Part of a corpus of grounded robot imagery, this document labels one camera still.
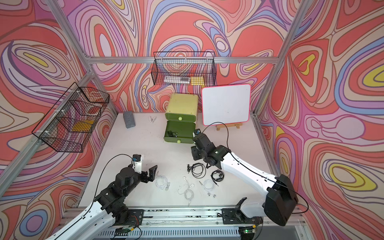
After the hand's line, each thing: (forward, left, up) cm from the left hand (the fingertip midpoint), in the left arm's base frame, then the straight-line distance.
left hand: (151, 165), depth 80 cm
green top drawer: (+28, -15, +9) cm, 33 cm away
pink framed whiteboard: (+41, -46, +8) cm, 62 cm away
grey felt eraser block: (+43, +27, -8) cm, 51 cm away
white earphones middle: (-9, -19, -12) cm, 24 cm away
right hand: (+6, -25, +3) cm, 26 cm away
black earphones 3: (-1, -37, -11) cm, 39 cm away
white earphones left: (-4, -4, -12) cm, 13 cm away
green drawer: (+26, -17, -2) cm, 31 cm away
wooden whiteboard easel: (+35, -55, -7) cm, 66 cm away
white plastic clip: (+41, +10, -8) cm, 43 cm away
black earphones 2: (+3, -26, -12) cm, 28 cm away
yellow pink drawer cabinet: (+40, -16, +10) cm, 44 cm away
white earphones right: (-7, -32, -12) cm, 34 cm away
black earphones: (+24, -9, -4) cm, 26 cm away
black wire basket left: (+13, +40, +19) cm, 46 cm away
